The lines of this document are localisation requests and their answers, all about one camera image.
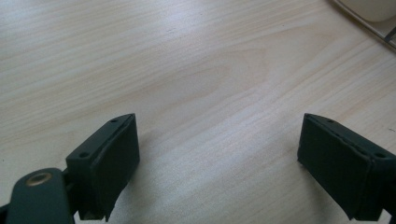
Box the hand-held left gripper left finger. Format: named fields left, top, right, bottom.
left=65, top=113, right=141, bottom=222

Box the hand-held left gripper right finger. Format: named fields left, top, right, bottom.
left=297, top=113, right=396, bottom=222

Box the cream white container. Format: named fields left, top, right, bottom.
left=339, top=0, right=396, bottom=22

